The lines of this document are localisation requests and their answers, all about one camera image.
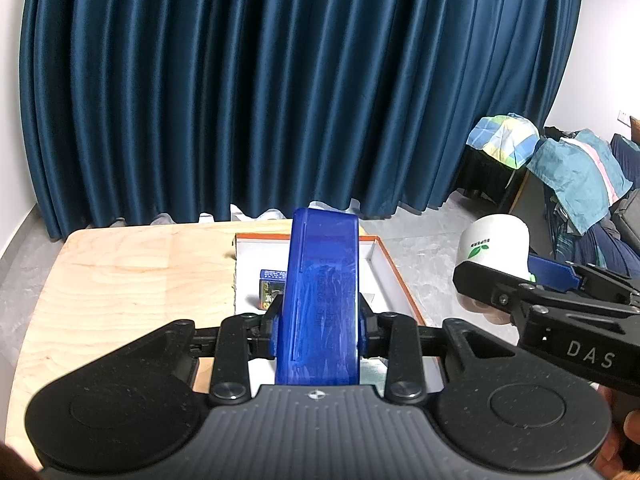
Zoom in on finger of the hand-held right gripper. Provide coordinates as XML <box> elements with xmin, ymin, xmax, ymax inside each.
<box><xmin>529</xmin><ymin>254</ymin><xmax>640</xmax><ymax>306</ymax></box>
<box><xmin>452</xmin><ymin>261</ymin><xmax>640</xmax><ymax>331</ymax></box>

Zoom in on black stand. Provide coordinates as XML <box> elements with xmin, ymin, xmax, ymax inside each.
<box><xmin>452</xmin><ymin>147</ymin><xmax>526</xmax><ymax>206</ymax></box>

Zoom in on blue plastic case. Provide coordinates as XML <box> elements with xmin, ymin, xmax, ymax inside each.
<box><xmin>276</xmin><ymin>207</ymin><xmax>360</xmax><ymax>387</ymax></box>

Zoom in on blue curtain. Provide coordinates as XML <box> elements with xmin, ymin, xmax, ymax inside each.
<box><xmin>20</xmin><ymin>0</ymin><xmax>586</xmax><ymax>238</ymax></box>

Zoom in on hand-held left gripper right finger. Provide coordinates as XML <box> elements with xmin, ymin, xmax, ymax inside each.
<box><xmin>356</xmin><ymin>300</ymin><xmax>531</xmax><ymax>406</ymax></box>

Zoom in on dark clothes pile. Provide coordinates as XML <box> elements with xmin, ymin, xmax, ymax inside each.
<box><xmin>542</xmin><ymin>125</ymin><xmax>640</xmax><ymax>281</ymax></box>

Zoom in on teal cloth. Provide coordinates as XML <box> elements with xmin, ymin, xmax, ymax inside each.
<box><xmin>526</xmin><ymin>129</ymin><xmax>633</xmax><ymax>235</ymax></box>

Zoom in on person's right hand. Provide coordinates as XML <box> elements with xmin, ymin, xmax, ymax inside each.
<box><xmin>597</xmin><ymin>385</ymin><xmax>640</xmax><ymax>480</ymax></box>

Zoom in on orange cardboard box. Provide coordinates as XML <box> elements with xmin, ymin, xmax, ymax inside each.
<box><xmin>231</xmin><ymin>232</ymin><xmax>428</xmax><ymax>397</ymax></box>

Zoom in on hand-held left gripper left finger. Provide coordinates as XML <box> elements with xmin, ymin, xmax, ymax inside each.
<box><xmin>107</xmin><ymin>294</ymin><xmax>286</xmax><ymax>407</ymax></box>

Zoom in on checked cloth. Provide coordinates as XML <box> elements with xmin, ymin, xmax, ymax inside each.
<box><xmin>466</xmin><ymin>112</ymin><xmax>541</xmax><ymax>171</ymax></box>

